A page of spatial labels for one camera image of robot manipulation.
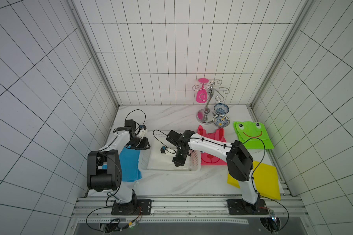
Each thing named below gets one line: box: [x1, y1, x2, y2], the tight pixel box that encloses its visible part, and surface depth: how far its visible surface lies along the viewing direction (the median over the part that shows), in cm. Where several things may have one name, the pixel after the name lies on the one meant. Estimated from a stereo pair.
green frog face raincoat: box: [233, 120, 275, 150], surface depth 103 cm
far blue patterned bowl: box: [213, 102, 230, 115], surface depth 116 cm
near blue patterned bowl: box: [212, 114, 230, 128], surface depth 109 cm
